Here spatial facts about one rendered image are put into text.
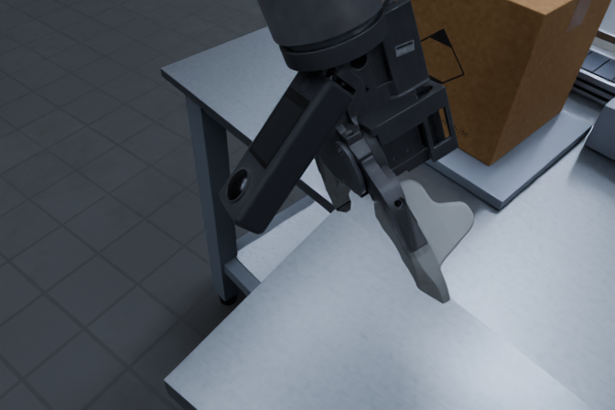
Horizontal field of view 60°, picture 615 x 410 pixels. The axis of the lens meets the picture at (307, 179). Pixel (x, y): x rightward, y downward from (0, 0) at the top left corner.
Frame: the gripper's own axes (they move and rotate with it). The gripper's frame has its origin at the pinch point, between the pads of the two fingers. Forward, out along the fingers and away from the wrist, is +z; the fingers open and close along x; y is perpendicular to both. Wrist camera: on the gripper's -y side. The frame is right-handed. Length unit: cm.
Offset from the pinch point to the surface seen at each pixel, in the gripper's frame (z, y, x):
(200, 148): 21, -5, 80
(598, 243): 34, 36, 11
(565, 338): 31.8, 19.6, 1.8
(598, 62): 29, 71, 41
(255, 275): 64, -8, 83
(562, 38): 8, 46, 25
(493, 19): 0.9, 37.1, 27.7
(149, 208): 63, -28, 146
